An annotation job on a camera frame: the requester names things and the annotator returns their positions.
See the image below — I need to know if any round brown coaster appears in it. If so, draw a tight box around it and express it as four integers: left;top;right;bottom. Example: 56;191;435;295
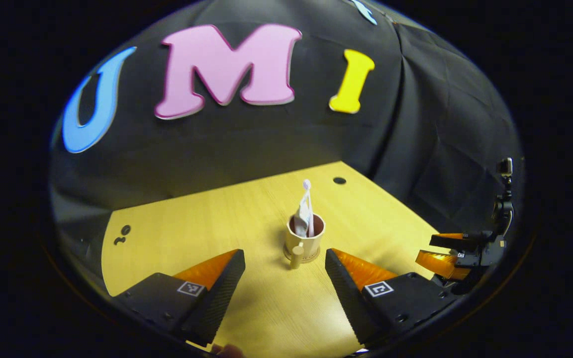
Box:
283;251;321;264

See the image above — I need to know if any white toothpaste tube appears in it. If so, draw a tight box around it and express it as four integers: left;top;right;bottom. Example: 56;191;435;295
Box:
294;201;311;238

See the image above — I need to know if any black backdrop cloth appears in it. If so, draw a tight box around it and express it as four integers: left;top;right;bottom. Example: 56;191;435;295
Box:
50;0;523;294

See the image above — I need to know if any beige cup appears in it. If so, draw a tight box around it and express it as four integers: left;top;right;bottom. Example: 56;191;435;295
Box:
284;213;326;270

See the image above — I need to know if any pink toothbrush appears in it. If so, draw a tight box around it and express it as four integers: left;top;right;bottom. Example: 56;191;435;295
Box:
300;179;315;237

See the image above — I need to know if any wooden desktop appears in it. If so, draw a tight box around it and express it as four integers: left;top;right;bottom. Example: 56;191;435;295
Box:
101;161;449;358

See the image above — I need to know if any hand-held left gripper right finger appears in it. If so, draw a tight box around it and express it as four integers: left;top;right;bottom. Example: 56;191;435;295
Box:
325;248;459;348

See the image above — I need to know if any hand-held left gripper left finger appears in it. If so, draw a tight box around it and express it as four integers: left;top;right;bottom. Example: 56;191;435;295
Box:
112;249;246;347

